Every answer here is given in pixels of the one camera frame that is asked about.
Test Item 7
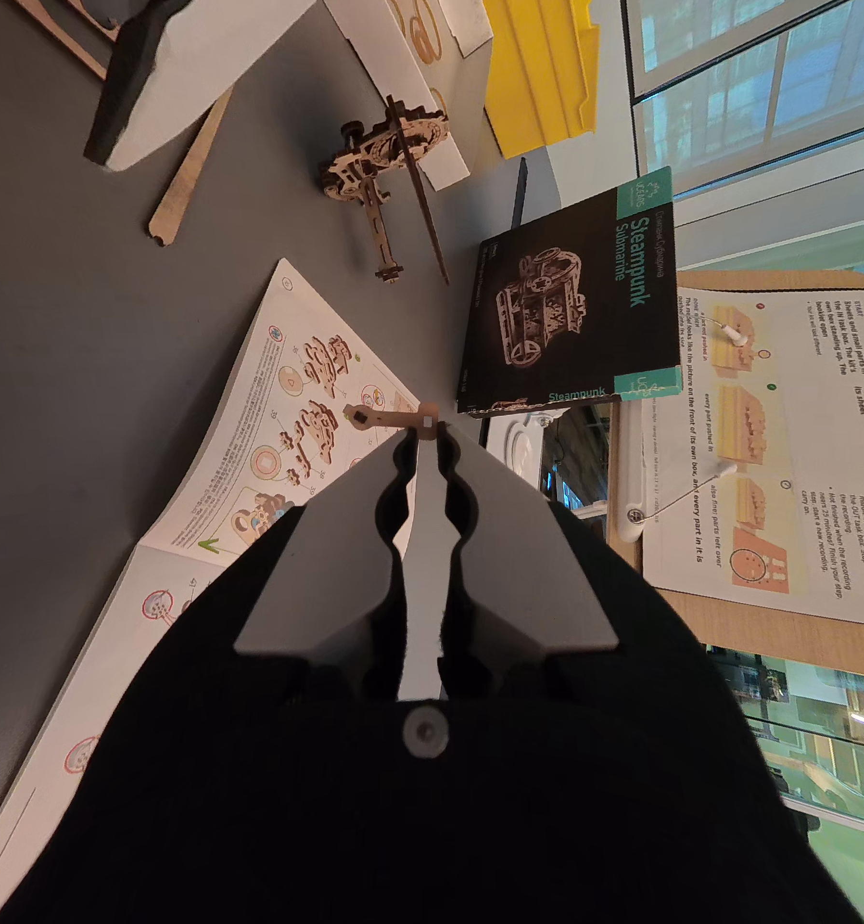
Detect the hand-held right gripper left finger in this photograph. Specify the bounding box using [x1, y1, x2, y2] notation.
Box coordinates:
[233, 426, 420, 695]

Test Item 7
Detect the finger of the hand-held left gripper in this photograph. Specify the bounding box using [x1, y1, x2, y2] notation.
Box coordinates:
[84, 0, 318, 173]

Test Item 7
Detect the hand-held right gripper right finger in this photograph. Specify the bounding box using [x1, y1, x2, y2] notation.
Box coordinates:
[435, 423, 619, 688]

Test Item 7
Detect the small wooden key-shaped part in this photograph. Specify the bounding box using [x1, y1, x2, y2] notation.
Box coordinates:
[343, 403, 442, 441]

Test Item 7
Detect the laser-cut wooden parts sheet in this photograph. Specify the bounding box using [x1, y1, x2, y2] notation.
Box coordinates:
[15, 0, 119, 82]

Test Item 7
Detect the partly assembled wooden model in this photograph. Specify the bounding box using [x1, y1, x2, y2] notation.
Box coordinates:
[320, 94, 453, 286]

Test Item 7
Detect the black model kit box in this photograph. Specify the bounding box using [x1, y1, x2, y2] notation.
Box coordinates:
[457, 166, 686, 420]

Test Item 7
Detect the thin wooden strip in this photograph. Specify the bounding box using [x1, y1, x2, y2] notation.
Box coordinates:
[148, 90, 232, 248]

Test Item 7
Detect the white cardboard sheet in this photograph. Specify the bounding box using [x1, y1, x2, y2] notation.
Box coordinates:
[324, 0, 494, 192]

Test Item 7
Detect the open instruction booklet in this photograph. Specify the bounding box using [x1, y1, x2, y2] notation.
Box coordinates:
[0, 257, 422, 860]

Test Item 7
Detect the instruction sheet on cardboard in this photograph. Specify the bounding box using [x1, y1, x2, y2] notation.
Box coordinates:
[605, 270, 864, 683]

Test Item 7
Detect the laminated instruction sheet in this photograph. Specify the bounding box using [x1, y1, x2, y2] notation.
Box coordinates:
[645, 285, 864, 629]

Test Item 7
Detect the yellow plastic bin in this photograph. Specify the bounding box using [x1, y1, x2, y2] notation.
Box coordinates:
[484, 0, 600, 160]

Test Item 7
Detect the white plastic bracket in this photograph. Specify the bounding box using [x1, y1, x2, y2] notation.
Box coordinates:
[611, 404, 649, 544]

